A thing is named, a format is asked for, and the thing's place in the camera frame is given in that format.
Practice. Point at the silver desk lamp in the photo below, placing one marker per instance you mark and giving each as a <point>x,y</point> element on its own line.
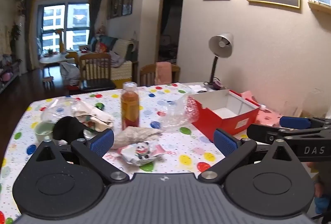
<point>221,44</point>

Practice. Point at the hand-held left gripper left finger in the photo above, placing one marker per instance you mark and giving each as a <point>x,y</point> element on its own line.
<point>103,140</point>

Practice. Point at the clear plastic container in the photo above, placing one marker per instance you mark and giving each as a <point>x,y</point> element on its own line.
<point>302,105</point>

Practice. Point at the pink patterned packet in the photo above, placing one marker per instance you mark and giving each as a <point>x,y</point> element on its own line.
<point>269,118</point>

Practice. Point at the dark doorway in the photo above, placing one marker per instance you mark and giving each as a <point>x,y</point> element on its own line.
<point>170,22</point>

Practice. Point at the red cardboard box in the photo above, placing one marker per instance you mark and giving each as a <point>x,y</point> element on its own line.
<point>225,123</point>

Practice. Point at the pink towel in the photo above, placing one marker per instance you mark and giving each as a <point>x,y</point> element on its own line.
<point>163,72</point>

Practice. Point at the polka dot tablecloth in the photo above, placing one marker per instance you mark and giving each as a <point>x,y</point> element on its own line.
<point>108,96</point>

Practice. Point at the white paper sheet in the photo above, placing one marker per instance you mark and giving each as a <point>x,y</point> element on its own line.
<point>197,88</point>

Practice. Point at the potted plant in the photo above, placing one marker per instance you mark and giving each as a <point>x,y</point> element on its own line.
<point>15,33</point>

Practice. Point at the low toy shelf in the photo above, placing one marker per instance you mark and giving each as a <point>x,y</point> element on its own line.
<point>7,74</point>

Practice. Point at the sofa with blankets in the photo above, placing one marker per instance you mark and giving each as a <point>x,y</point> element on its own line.
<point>121,58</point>

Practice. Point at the white bag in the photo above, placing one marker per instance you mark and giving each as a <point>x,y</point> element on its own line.
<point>70,72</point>

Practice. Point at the panda print packet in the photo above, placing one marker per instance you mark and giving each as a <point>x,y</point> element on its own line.
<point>141,152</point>

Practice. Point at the purple tape roll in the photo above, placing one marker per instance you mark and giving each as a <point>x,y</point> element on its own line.
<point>217,84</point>

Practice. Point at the wooden chair black cushion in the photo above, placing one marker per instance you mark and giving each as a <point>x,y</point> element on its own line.
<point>95,71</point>

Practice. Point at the clear bubble wrap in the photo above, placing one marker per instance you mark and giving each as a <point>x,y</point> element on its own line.
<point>178,112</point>

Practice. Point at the grey curtain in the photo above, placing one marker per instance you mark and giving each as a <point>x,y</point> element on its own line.
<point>95,14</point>

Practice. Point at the clear plastic bag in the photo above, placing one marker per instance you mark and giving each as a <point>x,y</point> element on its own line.
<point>55,108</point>

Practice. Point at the orange juice bottle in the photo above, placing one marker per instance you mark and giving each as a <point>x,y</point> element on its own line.
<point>130,107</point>

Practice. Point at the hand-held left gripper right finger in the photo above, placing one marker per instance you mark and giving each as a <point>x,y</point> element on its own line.
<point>224,141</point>

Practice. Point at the white round table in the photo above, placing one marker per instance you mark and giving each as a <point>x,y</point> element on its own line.
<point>53,57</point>

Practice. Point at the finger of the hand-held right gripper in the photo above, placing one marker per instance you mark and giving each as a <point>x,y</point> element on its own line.
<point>294,122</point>
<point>263,133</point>

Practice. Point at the crumpled plastic bag with paper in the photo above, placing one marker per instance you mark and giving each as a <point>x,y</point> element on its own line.
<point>95,115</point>

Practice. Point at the pale green cup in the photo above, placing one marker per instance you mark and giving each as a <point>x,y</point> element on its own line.
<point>44,130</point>

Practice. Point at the large window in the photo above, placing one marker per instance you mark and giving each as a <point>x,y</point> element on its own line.
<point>66,26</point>

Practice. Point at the white glue stick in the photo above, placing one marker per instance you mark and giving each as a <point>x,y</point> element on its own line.
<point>263,107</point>

